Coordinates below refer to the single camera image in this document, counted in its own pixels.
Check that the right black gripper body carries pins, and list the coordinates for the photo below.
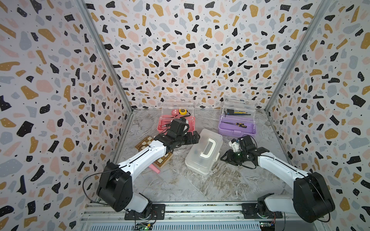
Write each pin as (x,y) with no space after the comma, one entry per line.
(235,158)

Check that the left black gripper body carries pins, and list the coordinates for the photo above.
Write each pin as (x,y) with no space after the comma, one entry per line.
(187,139)

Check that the white toolbox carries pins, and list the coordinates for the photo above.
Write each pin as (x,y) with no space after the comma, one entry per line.
(205,153)

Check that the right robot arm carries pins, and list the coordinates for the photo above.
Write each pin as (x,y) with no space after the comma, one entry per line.
(311,198)

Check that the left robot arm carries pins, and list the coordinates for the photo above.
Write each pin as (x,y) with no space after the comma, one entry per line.
(116,182)

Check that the yellow tape measure in pink box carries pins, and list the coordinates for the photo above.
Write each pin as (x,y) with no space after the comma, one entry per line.
(183,112)

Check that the wooden checkerboard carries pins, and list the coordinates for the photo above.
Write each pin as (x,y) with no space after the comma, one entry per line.
(157,153)

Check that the screwdriver in purple box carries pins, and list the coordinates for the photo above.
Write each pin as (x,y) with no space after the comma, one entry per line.
(236,124)

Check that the purple toolbox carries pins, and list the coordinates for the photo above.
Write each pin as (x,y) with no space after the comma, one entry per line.
(237,104)

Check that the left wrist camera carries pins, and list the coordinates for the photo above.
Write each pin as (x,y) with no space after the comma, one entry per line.
(178,127)

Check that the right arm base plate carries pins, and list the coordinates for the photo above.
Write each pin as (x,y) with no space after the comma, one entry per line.
(258,210)

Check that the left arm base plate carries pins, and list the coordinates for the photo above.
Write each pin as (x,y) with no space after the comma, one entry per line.
(151,212)

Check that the aluminium front rail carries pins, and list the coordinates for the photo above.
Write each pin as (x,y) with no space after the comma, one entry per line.
(194,216)

